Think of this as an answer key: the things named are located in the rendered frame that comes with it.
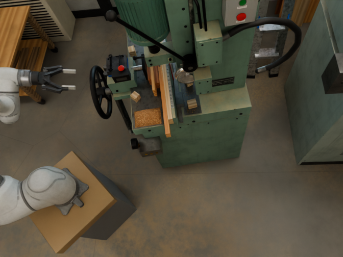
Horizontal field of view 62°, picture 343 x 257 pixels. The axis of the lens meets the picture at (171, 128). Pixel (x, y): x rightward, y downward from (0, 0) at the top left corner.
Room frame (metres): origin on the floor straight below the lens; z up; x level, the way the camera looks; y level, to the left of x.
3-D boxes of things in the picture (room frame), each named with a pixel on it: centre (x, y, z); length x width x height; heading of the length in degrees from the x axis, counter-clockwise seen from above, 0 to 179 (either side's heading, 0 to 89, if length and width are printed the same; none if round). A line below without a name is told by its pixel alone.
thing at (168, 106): (0.86, -0.06, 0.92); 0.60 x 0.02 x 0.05; 169
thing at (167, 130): (0.81, -0.04, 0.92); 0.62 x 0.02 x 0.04; 169
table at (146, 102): (0.88, 0.06, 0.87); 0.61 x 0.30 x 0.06; 169
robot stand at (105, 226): (0.51, 0.62, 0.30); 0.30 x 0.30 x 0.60; 27
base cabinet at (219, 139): (0.83, -0.16, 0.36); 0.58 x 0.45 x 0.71; 79
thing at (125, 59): (0.90, 0.15, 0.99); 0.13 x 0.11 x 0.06; 169
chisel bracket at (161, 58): (0.85, -0.06, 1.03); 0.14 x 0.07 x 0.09; 79
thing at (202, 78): (0.67, -0.20, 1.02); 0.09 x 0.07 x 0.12; 169
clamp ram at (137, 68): (0.88, 0.05, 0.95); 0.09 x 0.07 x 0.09; 169
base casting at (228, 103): (0.83, -0.16, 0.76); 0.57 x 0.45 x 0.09; 79
